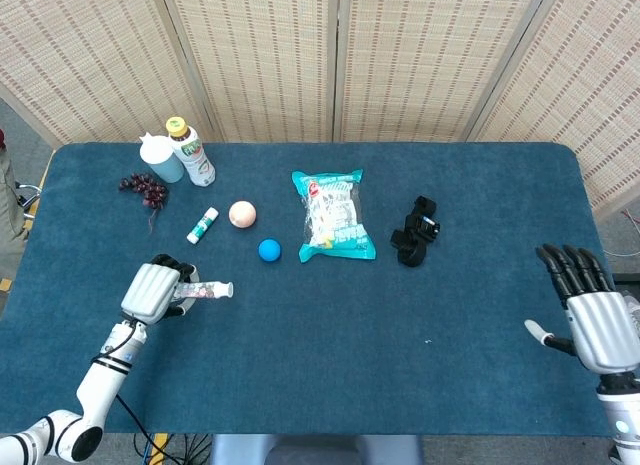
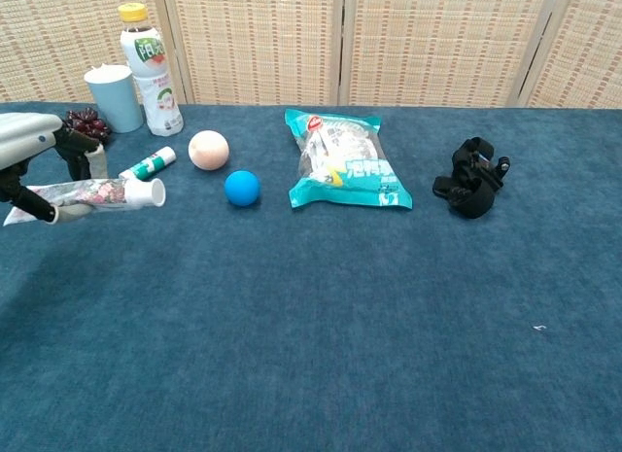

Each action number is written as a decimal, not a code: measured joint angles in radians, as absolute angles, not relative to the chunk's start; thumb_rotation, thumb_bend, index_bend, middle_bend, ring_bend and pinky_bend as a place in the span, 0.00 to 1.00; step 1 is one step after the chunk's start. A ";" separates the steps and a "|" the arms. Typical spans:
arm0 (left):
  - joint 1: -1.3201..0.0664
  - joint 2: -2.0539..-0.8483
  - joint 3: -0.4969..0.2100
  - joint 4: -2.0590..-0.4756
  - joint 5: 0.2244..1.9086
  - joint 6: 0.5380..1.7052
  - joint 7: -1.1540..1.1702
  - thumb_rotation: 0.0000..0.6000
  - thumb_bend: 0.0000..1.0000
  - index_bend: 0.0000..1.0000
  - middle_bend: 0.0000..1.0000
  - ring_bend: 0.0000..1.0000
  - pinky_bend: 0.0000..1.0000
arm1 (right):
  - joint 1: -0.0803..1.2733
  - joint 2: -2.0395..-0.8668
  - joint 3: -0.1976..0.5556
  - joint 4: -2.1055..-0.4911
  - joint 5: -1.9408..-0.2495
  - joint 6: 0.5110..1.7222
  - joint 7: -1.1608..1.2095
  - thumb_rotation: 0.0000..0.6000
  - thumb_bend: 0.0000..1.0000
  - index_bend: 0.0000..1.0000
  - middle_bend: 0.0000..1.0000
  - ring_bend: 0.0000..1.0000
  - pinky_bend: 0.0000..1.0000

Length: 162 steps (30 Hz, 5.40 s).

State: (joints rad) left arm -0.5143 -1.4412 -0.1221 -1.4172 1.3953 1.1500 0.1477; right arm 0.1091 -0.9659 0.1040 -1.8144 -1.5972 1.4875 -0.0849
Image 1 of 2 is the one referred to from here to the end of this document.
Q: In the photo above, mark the light blue plastic cup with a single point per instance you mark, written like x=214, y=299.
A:
x=171, y=171

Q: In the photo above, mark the green tea bottle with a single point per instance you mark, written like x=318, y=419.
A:
x=197, y=160

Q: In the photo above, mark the peach coloured ball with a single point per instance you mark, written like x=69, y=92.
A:
x=242, y=215

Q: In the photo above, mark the blue table cloth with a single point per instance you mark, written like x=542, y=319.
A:
x=320, y=360

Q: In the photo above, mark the woven bamboo screen panel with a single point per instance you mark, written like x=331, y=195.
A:
x=100, y=60
x=425, y=60
x=585, y=85
x=260, y=60

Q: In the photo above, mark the dark red grape bunch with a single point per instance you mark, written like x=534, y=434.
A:
x=150, y=190

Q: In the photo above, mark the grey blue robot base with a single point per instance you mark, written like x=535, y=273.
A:
x=315, y=450

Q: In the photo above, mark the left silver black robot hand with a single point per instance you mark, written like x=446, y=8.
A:
x=147, y=290

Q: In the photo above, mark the blue ball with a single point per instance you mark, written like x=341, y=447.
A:
x=270, y=250

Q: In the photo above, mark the grey white shoe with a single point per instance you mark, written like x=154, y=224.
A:
x=635, y=312

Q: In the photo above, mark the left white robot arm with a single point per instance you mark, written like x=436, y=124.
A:
x=100, y=380

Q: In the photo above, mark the green white glue stick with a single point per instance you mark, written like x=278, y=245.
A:
x=202, y=226

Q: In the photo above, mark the small patterned tube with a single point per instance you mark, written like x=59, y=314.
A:
x=210, y=290

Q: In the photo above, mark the chrome chair frame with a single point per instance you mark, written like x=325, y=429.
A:
x=31, y=187

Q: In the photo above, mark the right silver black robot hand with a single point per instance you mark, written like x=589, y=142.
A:
x=597, y=330

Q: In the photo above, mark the teal snack bag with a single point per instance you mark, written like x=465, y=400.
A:
x=340, y=235

